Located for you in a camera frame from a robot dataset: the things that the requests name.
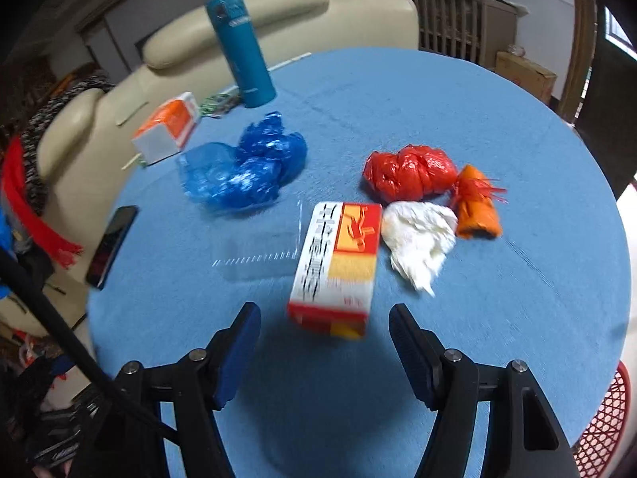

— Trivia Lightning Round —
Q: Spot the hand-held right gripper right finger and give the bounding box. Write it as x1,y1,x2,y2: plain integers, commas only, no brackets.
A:
388,303,580,478

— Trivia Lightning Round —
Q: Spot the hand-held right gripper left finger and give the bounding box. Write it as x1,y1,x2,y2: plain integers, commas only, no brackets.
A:
70,302,262,478

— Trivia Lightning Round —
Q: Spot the clear plastic packaging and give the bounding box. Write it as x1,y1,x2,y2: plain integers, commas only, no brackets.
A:
209,199,312,284

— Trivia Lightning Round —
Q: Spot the white plastic bag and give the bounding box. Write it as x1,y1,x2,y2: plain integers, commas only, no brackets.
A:
381,202,459,297

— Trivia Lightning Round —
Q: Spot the red and yellow medicine box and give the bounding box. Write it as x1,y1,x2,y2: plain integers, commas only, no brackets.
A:
287,201,384,341

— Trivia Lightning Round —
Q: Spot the blue plastic bag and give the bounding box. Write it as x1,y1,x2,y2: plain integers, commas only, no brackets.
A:
178,111,308,212

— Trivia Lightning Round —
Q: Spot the red plastic basket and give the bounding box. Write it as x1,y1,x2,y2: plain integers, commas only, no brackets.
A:
572,361,633,478

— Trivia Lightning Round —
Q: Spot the orange wrapper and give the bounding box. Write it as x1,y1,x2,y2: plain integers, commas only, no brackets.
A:
449,163,509,240

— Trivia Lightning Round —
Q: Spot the black smartphone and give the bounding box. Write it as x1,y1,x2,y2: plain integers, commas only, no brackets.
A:
84,205,139,290

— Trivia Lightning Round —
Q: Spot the red plastic bag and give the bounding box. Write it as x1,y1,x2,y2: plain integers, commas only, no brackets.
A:
362,144,459,205

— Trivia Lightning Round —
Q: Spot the orange and white tissue box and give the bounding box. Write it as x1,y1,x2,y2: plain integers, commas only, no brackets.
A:
132,92,200,166

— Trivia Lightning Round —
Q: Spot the green foil packet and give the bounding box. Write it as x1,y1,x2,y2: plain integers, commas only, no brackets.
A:
199,92,244,119

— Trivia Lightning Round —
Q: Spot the blue tablecloth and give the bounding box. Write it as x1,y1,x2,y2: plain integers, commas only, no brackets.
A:
87,47,629,478

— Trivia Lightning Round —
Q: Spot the beige leather sofa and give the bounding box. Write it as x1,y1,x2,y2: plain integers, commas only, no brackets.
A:
0,0,419,339

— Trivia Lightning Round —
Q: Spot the red cloth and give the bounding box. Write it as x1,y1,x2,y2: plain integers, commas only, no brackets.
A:
2,137,85,270

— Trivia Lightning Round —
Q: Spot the white stick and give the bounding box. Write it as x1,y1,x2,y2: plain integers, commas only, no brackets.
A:
268,54,313,71

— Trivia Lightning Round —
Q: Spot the brown cardboard box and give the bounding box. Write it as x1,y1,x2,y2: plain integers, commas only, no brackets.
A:
494,51,558,105

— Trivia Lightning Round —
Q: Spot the black patterned scarf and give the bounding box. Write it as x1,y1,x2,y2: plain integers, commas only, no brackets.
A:
20,76,117,215

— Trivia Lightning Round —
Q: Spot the teal thermos bottle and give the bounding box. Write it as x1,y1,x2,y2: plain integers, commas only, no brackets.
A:
205,0,277,109

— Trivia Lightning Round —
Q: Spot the dark wooden door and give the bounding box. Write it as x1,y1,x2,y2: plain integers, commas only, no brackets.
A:
572,0,637,200

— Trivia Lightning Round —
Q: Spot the slatted wooden cabinet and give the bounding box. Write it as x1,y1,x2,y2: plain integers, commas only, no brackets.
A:
356,0,528,65

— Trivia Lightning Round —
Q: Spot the black cable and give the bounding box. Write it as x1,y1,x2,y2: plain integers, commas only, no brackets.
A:
0,248,182,446

